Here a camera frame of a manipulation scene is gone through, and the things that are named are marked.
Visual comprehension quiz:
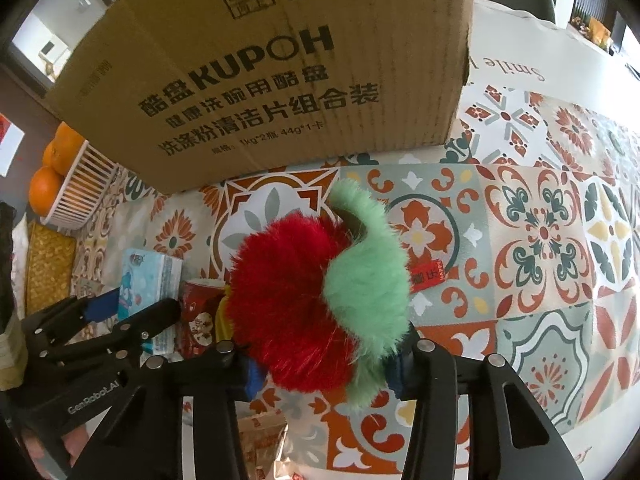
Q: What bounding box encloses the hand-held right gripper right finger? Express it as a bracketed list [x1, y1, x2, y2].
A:
[387, 338, 586, 480]

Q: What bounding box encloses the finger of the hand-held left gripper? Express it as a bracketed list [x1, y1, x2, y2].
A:
[20, 287, 122, 358]
[97, 298, 182, 361]

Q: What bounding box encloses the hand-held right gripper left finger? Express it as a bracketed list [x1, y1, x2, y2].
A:
[67, 340, 266, 480]

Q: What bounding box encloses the red green plush apple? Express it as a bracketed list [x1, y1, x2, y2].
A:
[225, 178, 446, 410]

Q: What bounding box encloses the brown cardboard box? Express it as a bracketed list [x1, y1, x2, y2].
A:
[44, 0, 476, 195]

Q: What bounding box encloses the person's left hand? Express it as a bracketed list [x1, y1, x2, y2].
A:
[61, 427, 103, 468]

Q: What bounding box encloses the blue cartoon tissue pack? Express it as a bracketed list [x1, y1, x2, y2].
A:
[116, 248, 183, 358]

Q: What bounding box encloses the red paper cup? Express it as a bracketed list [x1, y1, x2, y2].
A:
[177, 279, 227, 358]

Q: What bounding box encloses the orange snack packet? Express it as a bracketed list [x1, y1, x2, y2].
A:
[235, 412, 291, 480]

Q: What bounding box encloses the yellow woven mat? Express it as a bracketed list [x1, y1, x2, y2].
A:
[25, 221, 78, 313]

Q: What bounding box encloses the yellow plush toy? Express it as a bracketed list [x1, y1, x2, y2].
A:
[214, 287, 236, 347]

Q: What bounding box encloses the beige cloth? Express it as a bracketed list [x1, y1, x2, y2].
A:
[0, 317, 29, 392]

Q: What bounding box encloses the dark cloth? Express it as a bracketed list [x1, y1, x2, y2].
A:
[0, 202, 17, 321]

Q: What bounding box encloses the white slatted fruit basket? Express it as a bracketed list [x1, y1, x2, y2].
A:
[40, 141, 132, 231]

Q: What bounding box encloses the orange fruit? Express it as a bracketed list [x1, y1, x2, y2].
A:
[42, 142, 66, 175]
[28, 166, 66, 216]
[54, 122, 90, 163]

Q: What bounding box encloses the white paper with red print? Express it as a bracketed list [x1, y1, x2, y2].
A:
[0, 115, 26, 177]

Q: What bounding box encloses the patterned tile print tablecloth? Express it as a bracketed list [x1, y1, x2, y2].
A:
[75, 0, 640, 480]

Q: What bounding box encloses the yellow orange ornament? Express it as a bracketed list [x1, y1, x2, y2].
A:
[570, 15, 626, 53]

